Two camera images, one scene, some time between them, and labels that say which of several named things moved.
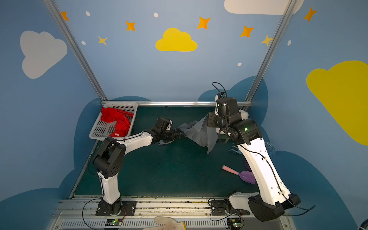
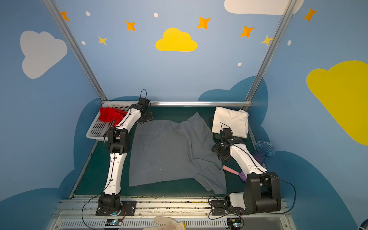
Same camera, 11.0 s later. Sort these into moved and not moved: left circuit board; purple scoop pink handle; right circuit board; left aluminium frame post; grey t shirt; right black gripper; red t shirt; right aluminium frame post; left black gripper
Moved: left black gripper; grey t shirt; right black gripper
Not moved: red t shirt; right aluminium frame post; purple scoop pink handle; left circuit board; left aluminium frame post; right circuit board
